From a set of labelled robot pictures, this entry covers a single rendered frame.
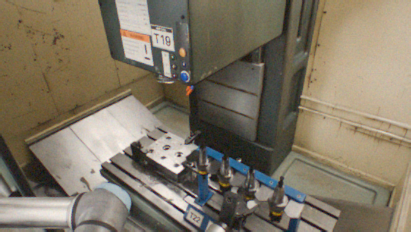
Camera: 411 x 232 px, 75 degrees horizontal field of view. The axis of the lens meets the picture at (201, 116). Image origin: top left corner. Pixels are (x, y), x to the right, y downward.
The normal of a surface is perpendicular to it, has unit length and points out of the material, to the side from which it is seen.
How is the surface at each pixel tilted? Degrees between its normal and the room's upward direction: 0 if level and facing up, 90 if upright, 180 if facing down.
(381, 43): 90
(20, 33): 90
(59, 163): 24
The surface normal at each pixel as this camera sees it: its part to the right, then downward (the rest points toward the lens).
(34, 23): 0.77, 0.32
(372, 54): -0.63, 0.45
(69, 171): 0.28, -0.63
